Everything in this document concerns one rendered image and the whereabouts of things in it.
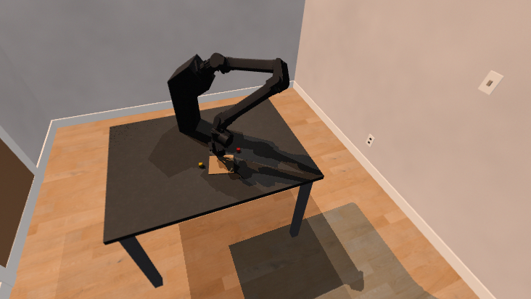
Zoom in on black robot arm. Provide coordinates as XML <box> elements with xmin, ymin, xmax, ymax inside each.
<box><xmin>194</xmin><ymin>53</ymin><xmax>289</xmax><ymax>157</ymax></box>

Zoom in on orange square mat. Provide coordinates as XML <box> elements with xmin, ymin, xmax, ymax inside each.
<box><xmin>209</xmin><ymin>155</ymin><xmax>234</xmax><ymax>175</ymax></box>

